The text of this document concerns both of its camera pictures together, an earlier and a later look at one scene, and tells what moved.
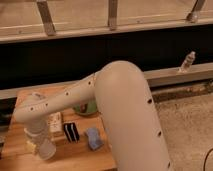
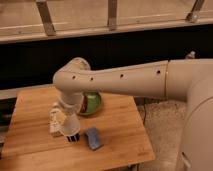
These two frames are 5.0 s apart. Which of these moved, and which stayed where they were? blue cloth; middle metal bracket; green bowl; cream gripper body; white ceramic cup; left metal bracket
Moved: white ceramic cup; cream gripper body
Stayed: left metal bracket; blue cloth; middle metal bracket; green bowl
